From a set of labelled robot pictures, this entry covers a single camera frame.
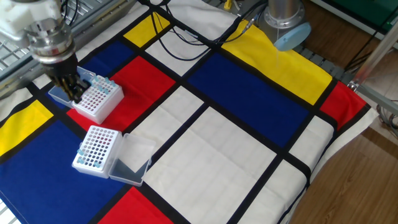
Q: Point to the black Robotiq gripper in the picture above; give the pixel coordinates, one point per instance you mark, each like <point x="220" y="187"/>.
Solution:
<point x="62" y="70"/>

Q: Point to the white pipette tip box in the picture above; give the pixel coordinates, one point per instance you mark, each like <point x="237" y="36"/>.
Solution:
<point x="99" y="110"/>
<point x="93" y="171"/>

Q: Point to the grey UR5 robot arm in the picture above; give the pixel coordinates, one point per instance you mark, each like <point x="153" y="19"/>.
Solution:
<point x="284" y="15"/>

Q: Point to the silver wrist coupling flange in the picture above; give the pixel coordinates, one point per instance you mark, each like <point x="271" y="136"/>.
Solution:
<point x="51" y="40"/>

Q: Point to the Mondrian pattern colour-block tablecloth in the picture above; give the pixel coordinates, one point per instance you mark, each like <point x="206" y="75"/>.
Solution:
<point x="242" y="93"/>

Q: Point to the yellow plastic clip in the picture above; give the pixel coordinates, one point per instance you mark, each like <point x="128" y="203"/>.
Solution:
<point x="228" y="4"/>

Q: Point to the grey aluminium table rail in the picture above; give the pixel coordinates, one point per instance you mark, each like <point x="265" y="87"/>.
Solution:
<point x="93" y="28"/>

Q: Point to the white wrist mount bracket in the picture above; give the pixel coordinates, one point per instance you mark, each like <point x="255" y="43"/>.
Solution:
<point x="18" y="17"/>

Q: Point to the aluminium frame post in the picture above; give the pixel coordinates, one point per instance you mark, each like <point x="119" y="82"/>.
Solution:
<point x="376" y="53"/>

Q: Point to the aluminium frame beam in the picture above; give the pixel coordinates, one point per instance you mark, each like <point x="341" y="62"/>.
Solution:
<point x="379" y="99"/>

